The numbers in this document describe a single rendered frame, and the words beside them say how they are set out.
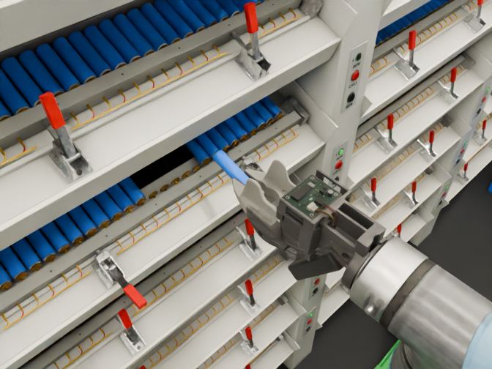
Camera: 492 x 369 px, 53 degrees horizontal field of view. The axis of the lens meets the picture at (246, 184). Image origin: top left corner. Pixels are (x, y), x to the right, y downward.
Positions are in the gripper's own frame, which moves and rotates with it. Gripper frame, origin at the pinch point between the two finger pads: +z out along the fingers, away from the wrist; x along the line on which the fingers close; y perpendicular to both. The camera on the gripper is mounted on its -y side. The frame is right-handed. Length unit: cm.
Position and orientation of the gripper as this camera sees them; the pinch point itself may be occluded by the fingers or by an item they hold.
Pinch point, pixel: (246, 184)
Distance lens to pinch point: 67.9
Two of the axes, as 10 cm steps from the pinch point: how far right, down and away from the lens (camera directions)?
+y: 0.3, -6.7, -7.4
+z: -7.1, -5.4, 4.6
